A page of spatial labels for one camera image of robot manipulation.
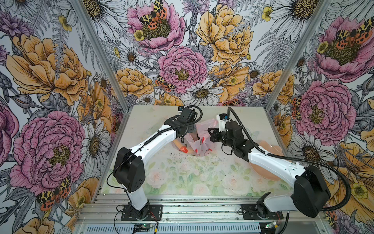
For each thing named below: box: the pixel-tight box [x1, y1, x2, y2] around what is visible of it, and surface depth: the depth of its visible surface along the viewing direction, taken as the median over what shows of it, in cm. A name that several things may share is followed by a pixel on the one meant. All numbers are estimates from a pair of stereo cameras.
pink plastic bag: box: [184, 118, 220, 157], surface depth 88 cm
